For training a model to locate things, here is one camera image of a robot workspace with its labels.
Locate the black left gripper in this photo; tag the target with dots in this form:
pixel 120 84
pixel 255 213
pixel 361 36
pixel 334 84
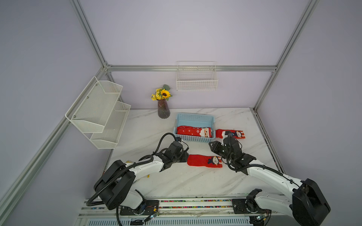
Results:
pixel 184 157

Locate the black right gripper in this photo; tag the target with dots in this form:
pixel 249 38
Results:
pixel 216 145

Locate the red snowflake sock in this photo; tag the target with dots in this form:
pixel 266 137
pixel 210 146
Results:
pixel 194 131

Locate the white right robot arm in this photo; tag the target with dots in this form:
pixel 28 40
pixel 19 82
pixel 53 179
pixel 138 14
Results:
pixel 300 199

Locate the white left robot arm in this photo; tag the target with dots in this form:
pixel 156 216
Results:
pixel 114 188

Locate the light blue plastic basket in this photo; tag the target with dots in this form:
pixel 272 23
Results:
pixel 195 120

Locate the dark glass vase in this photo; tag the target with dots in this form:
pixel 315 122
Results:
pixel 163 109

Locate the yellow sunflower bouquet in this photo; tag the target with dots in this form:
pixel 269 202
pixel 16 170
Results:
pixel 162 93

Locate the white mesh lower shelf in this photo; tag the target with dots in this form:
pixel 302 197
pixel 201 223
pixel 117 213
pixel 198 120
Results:
pixel 110 137

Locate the white mesh shelf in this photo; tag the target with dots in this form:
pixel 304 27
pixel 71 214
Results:
pixel 110 137
pixel 92 110

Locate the white mesh upper shelf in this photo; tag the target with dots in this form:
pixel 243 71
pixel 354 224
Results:
pixel 92 110

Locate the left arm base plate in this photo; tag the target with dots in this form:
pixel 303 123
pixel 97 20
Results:
pixel 146 208

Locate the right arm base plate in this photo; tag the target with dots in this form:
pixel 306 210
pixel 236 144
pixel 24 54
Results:
pixel 248 205

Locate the aluminium front rail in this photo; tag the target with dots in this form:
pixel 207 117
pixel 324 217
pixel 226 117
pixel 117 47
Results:
pixel 199 211

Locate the white wire wall basket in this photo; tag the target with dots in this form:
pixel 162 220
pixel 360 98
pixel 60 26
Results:
pixel 196 76

